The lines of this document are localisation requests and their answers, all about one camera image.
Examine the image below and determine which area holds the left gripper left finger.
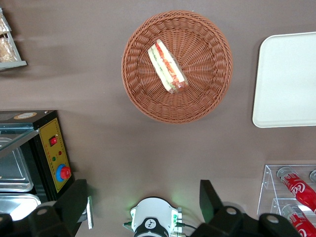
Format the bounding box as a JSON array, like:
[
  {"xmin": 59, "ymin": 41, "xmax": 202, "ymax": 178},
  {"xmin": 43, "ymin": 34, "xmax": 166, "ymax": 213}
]
[{"xmin": 0, "ymin": 179, "xmax": 89, "ymax": 237}]

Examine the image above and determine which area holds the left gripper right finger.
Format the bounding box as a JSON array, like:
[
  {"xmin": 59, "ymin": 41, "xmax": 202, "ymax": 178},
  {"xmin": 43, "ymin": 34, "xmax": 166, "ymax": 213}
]
[{"xmin": 190, "ymin": 179, "xmax": 302, "ymax": 237}]

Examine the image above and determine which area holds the plastic-wrapped sandwich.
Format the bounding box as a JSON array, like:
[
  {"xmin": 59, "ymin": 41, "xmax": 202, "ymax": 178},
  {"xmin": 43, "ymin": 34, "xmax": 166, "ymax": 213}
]
[{"xmin": 147, "ymin": 39, "xmax": 190, "ymax": 95}]

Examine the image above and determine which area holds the cream rectangular tray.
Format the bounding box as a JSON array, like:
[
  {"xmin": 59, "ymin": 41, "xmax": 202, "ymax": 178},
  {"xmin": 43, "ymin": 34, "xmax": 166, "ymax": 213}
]
[{"xmin": 252, "ymin": 31, "xmax": 316, "ymax": 128}]

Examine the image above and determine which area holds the round brown wicker basket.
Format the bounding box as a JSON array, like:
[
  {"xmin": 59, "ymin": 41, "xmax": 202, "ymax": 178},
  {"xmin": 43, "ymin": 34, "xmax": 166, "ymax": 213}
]
[{"xmin": 121, "ymin": 9, "xmax": 234, "ymax": 124}]

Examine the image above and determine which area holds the stainless steel pan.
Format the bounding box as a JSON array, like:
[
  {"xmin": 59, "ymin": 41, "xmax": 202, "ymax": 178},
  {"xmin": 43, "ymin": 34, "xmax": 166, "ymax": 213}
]
[
  {"xmin": 0, "ymin": 193, "xmax": 42, "ymax": 222},
  {"xmin": 0, "ymin": 137, "xmax": 34, "ymax": 193}
]

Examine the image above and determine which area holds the clear acrylic bottle rack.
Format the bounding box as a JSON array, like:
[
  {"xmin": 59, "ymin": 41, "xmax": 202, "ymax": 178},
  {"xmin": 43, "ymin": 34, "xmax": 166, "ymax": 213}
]
[{"xmin": 256, "ymin": 164, "xmax": 316, "ymax": 237}]

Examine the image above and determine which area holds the black food warmer yellow panel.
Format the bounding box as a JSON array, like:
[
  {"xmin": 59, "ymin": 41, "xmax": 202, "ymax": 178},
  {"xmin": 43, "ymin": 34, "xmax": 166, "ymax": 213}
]
[{"xmin": 0, "ymin": 110, "xmax": 75, "ymax": 203}]

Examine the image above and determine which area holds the grey metal snack rack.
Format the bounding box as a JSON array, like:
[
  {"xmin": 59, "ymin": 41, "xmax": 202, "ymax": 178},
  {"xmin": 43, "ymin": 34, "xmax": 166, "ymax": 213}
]
[{"xmin": 0, "ymin": 7, "xmax": 28, "ymax": 72}]

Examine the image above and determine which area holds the clear bagged snack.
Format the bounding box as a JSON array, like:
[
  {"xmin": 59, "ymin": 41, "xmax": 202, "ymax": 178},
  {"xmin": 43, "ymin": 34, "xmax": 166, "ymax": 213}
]
[
  {"xmin": 0, "ymin": 37, "xmax": 18, "ymax": 63},
  {"xmin": 0, "ymin": 12, "xmax": 12, "ymax": 34}
]

